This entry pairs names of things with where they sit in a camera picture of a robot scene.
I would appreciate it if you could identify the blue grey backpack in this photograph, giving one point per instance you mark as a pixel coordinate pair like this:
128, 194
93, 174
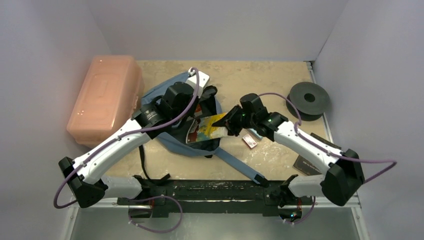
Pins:
179, 138

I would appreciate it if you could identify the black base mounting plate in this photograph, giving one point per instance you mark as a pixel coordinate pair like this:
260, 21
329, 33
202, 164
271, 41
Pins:
215, 197

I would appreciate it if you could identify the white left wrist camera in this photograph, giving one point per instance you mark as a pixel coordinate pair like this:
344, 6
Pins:
197, 78

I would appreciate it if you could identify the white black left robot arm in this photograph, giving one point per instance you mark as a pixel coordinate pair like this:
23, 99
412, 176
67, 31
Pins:
85, 175

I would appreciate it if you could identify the pink plastic storage box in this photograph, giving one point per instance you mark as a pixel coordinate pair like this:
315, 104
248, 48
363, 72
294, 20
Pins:
107, 99

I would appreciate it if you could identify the black filament spool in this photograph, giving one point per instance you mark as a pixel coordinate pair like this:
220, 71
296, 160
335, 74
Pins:
309, 99

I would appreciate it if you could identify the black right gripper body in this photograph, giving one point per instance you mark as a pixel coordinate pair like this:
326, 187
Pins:
234, 120

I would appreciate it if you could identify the dark brown book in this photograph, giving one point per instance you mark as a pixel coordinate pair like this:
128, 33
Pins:
306, 167

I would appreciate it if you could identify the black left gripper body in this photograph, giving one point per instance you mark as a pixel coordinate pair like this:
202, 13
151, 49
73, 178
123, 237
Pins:
199, 98

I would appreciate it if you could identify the aluminium frame rails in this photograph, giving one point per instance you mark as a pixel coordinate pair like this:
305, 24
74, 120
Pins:
340, 177

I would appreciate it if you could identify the teal white stapler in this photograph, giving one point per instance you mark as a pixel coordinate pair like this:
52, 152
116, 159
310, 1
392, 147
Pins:
255, 134

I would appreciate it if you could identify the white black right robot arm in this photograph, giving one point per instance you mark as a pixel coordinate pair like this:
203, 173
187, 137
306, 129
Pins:
341, 174

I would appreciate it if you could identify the small red white card box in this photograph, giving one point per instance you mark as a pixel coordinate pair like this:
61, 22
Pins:
249, 141

